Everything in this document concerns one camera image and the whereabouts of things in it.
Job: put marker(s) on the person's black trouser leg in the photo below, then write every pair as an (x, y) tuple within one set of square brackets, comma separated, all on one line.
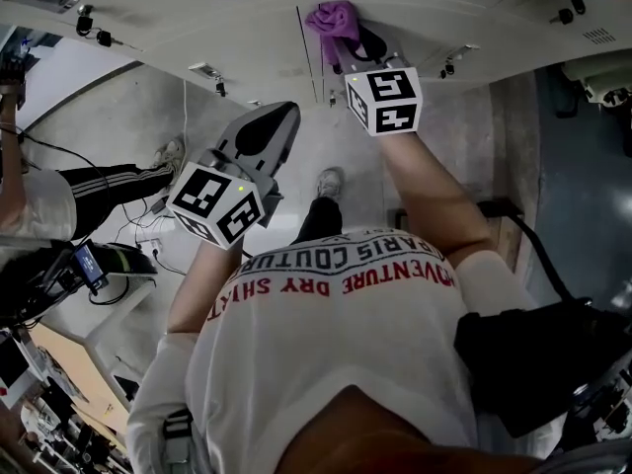
[(321, 220)]

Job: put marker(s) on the wooden desk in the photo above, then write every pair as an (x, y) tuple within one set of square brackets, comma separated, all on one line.
[(74, 363)]

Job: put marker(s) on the white power strip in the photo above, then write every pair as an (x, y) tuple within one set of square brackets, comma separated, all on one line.
[(149, 246)]

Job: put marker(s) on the bank of grey locker doors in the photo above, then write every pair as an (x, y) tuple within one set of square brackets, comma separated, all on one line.
[(222, 27)]

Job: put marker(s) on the person's right forearm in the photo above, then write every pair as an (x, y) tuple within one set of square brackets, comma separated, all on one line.
[(429, 195)]

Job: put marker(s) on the white machine with black parts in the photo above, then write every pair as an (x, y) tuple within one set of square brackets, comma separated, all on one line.
[(600, 84)]

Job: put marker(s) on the small device with blue screen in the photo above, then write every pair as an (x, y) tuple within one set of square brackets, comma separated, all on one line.
[(90, 263)]

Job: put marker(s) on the person's light sneaker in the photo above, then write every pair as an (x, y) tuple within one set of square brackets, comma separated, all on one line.
[(329, 183)]

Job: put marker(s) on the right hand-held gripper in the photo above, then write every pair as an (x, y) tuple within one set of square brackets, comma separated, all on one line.
[(390, 102)]

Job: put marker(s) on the person's left forearm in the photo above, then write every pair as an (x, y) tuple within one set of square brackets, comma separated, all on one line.
[(207, 284)]

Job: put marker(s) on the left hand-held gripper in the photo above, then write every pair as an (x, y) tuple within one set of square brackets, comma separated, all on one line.
[(217, 200)]

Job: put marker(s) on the white table frame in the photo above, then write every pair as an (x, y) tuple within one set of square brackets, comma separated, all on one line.
[(113, 309)]

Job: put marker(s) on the purple cloth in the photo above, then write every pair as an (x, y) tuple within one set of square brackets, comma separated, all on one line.
[(333, 20)]

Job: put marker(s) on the person's white printed shirt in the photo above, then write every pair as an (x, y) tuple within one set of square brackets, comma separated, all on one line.
[(336, 353)]

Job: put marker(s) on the black shoulder bag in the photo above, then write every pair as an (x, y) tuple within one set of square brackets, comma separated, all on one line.
[(538, 368)]

